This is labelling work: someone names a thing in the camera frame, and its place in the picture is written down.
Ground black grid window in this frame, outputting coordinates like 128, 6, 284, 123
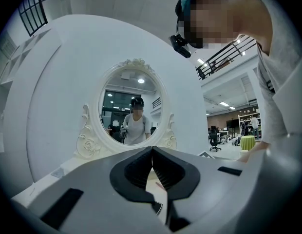
18, 0, 48, 37

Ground clear sticker sheet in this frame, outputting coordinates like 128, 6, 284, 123
51, 167, 66, 179

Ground black head-mounted camera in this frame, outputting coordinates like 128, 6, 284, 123
169, 34, 192, 59

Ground oval white-framed mirror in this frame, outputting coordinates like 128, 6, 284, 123
74, 58, 178, 160

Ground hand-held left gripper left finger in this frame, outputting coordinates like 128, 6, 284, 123
29, 146, 166, 234

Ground white shelf unit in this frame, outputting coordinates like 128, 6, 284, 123
0, 30, 32, 112

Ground yellow-green round table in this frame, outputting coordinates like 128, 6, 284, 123
240, 135, 256, 151

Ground black picture frame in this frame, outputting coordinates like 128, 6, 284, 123
197, 151, 215, 159

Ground black square compact case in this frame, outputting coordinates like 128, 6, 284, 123
151, 200, 164, 215

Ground black metal railing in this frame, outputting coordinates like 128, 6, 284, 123
195, 35, 258, 80

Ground black office chair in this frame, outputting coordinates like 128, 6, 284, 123
208, 132, 223, 152

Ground person's grey top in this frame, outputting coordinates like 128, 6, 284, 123
248, 0, 302, 151

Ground person's head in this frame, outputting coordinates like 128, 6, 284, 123
175, 0, 273, 50

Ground white ornate vanity table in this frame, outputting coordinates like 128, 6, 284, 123
11, 144, 239, 225

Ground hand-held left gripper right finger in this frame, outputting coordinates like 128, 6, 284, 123
152, 146, 266, 234

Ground person's right forearm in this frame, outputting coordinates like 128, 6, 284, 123
237, 140, 272, 163

